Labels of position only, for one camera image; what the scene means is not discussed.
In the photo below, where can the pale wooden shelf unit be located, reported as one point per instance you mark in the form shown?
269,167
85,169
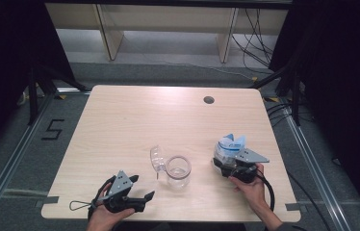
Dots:
168,16

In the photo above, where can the white blue milk pouch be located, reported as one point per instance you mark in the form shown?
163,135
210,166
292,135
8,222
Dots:
227,147

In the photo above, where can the person's left hand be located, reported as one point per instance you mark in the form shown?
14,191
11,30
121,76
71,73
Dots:
104,219

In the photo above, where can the person's right hand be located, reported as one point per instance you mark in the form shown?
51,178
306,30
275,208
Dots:
252,192

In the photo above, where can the black metal stand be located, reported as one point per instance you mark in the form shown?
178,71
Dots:
295,96
33,96

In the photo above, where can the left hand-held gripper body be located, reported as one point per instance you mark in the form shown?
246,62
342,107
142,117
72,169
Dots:
122,186

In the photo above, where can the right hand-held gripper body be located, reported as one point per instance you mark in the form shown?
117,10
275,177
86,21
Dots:
248,156

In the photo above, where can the metal floor rail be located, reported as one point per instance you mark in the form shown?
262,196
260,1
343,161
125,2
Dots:
309,160
17,147

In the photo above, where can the yellow black floor tape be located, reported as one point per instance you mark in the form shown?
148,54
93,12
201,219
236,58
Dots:
271,99
60,97

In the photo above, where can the grey tape strip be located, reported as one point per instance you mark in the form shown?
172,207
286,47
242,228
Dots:
50,200
293,207

